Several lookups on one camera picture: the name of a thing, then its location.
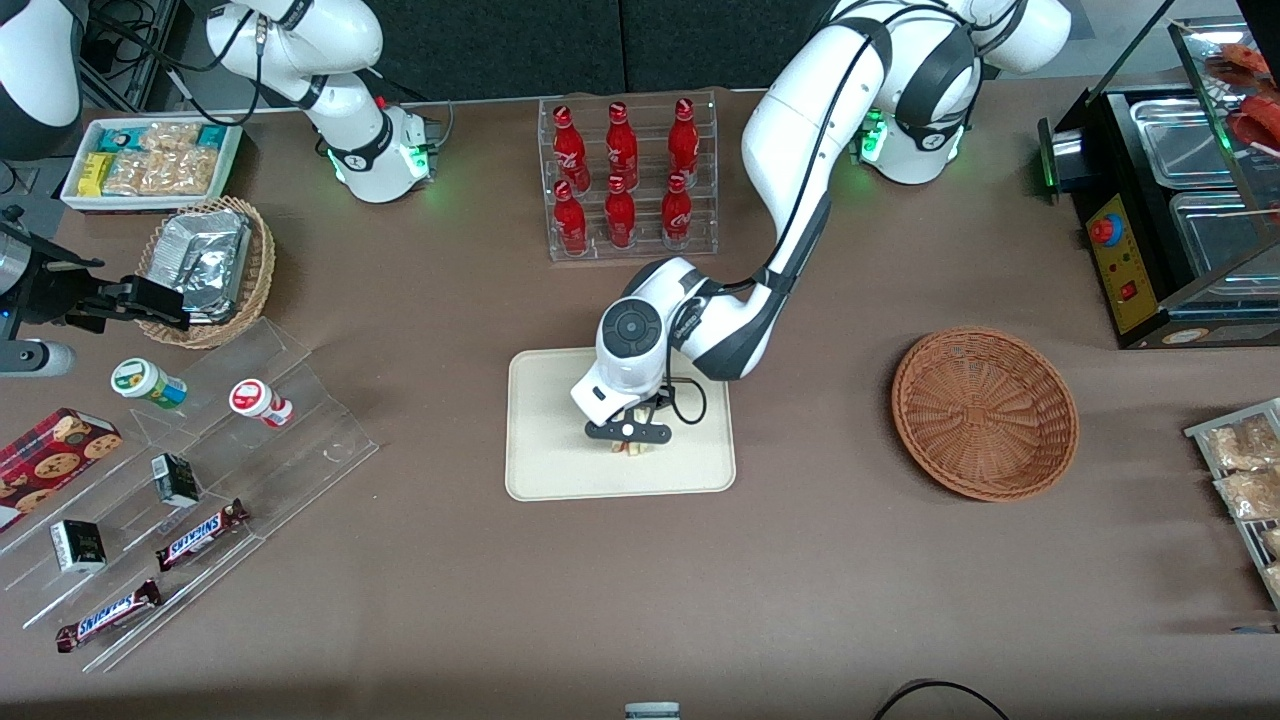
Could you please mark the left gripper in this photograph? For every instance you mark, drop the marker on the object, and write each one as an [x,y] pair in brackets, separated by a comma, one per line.
[658,401]

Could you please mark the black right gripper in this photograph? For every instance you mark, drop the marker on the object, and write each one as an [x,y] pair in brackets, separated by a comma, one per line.
[52,293]

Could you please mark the small sandwich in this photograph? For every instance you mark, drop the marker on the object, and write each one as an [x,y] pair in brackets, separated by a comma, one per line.
[633,449]

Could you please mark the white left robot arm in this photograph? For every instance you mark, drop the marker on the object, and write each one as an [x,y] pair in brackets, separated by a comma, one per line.
[790,120]

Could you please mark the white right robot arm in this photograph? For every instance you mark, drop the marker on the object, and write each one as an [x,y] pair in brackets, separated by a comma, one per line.
[340,110]

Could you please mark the cream plastic tray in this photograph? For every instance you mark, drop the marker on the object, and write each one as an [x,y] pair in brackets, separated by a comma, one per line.
[560,450]

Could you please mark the light wicker basket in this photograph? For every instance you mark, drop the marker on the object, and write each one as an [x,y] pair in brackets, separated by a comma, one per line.
[257,290]

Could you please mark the brown wicker basket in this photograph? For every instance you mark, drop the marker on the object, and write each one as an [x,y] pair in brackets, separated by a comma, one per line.
[985,415]

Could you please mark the grey snack tray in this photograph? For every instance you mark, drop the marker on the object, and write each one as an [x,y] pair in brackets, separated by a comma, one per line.
[1200,432]

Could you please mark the ribbed aluminium foil container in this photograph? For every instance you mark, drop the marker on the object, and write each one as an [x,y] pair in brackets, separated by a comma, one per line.
[175,245]

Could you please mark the crumpled foil packet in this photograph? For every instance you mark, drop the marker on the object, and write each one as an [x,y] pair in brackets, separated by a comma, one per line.
[220,275]

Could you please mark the green lid white jar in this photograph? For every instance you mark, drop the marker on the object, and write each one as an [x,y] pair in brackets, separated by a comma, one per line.
[140,380]

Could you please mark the clear cracker snack pack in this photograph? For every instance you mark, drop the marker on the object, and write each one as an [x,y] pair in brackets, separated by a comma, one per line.
[1255,493]
[165,172]
[1245,442]
[170,135]

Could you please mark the red lid white jar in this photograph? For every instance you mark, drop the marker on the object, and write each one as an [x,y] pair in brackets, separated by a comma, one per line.
[250,398]

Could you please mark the white snack bin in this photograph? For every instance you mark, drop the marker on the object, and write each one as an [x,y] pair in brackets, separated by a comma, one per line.
[75,195]

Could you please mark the yellow snack pack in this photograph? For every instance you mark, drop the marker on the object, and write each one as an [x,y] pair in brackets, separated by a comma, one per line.
[95,173]

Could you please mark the small black carton box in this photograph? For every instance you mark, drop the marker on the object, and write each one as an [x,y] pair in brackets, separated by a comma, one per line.
[175,480]
[78,545]

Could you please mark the red tartan cookie box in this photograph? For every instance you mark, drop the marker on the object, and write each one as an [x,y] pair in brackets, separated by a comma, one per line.
[50,460]

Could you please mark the clear acrylic tiered stand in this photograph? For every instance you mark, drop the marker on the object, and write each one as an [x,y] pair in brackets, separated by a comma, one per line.
[300,440]

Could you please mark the red cola bottle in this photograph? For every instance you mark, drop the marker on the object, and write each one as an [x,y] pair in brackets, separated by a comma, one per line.
[683,142]
[620,218]
[570,150]
[676,212]
[622,148]
[570,225]

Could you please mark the Snickers chocolate bar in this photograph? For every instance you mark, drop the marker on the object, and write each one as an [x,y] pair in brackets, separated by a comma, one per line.
[200,535]
[108,615]

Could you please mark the small grey device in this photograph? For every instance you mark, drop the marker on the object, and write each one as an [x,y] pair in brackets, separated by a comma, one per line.
[652,712]

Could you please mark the clear acrylic bottle rack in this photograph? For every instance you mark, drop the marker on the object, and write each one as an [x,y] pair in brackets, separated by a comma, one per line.
[645,150]

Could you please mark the black food warmer appliance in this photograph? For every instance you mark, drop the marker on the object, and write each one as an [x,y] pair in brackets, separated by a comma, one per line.
[1120,270]

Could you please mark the red emergency stop button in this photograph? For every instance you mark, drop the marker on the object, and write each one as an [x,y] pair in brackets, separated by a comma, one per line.
[1106,230]

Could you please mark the stainless steel pan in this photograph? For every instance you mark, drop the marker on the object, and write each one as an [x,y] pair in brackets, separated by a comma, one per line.
[1180,140]
[1220,235]

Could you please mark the reddish fried food pile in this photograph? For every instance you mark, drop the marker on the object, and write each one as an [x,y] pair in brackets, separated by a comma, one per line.
[1240,65]

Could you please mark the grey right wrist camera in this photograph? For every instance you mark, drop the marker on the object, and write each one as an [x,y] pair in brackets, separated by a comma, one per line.
[35,358]

